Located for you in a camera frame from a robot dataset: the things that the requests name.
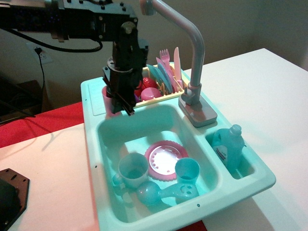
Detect black coiled robot cable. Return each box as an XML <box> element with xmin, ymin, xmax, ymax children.
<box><xmin>0</xmin><ymin>27</ymin><xmax>103</xmax><ymax>53</ymax></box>

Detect pink toy fork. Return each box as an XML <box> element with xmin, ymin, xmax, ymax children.
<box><xmin>159</xmin><ymin>49</ymin><xmax>176</xmax><ymax>78</ymax></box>

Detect teal smiley ladle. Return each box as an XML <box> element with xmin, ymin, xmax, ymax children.
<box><xmin>136</xmin><ymin>181</ymin><xmax>199</xmax><ymax>206</ymax></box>

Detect grey pink toy faucet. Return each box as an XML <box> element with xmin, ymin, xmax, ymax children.
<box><xmin>140</xmin><ymin>0</ymin><xmax>218</xmax><ymax>128</ymax></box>

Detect blue toy plate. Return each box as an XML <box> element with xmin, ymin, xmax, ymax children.
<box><xmin>157</xmin><ymin>63</ymin><xmax>174</xmax><ymax>93</ymax></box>
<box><xmin>146</xmin><ymin>64</ymin><xmax>165</xmax><ymax>94</ymax></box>

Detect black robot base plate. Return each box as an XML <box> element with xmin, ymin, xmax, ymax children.
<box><xmin>0</xmin><ymin>168</ymin><xmax>30</xmax><ymax>231</ymax></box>

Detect pink toy bowl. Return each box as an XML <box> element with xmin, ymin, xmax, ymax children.
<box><xmin>141</xmin><ymin>87</ymin><xmax>162</xmax><ymax>101</ymax></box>

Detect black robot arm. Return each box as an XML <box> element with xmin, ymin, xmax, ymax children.
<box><xmin>0</xmin><ymin>0</ymin><xmax>149</xmax><ymax>116</ymax></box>

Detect pink toy knife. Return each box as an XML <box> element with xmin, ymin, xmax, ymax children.
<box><xmin>174</xmin><ymin>47</ymin><xmax>181</xmax><ymax>80</ymax></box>

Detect purple toy eggplant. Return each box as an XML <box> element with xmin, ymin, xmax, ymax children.
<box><xmin>135</xmin><ymin>95</ymin><xmax>140</xmax><ymax>103</ymax></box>

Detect red cloth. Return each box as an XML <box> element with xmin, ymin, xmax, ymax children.
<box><xmin>0</xmin><ymin>103</ymin><xmax>84</xmax><ymax>148</ymax></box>

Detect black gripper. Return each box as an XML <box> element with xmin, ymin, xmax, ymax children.
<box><xmin>103</xmin><ymin>56</ymin><xmax>143</xmax><ymax>116</ymax></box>

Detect pink toy plate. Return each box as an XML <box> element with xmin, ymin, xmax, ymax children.
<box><xmin>144</xmin><ymin>141</ymin><xmax>188</xmax><ymax>181</ymax></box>

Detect teal soap bottle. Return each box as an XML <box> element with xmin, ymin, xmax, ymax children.
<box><xmin>211</xmin><ymin>124</ymin><xmax>244</xmax><ymax>173</ymax></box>

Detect white wall outlet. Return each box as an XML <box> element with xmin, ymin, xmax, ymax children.
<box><xmin>26</xmin><ymin>42</ymin><xmax>53</xmax><ymax>64</ymax></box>

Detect black power cable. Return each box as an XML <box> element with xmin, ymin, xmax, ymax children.
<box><xmin>24</xmin><ymin>47</ymin><xmax>52</xmax><ymax>135</ymax></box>

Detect yellow dish rack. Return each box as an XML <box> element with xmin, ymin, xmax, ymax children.
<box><xmin>135</xmin><ymin>67</ymin><xmax>187</xmax><ymax>108</ymax></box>

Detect teal toy sink unit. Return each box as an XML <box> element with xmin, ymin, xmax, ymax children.
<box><xmin>81</xmin><ymin>77</ymin><xmax>276</xmax><ymax>231</ymax></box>

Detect pink plastic cup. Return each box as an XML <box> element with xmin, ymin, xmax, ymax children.
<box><xmin>102</xmin><ymin>86</ymin><xmax>121</xmax><ymax>117</ymax></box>

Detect teal plastic cup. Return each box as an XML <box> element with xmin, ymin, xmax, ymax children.
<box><xmin>175</xmin><ymin>157</ymin><xmax>200</xmax><ymax>184</ymax></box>

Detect light blue mug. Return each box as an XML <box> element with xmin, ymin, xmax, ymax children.
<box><xmin>112</xmin><ymin>153</ymin><xmax>149</xmax><ymax>189</ymax></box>

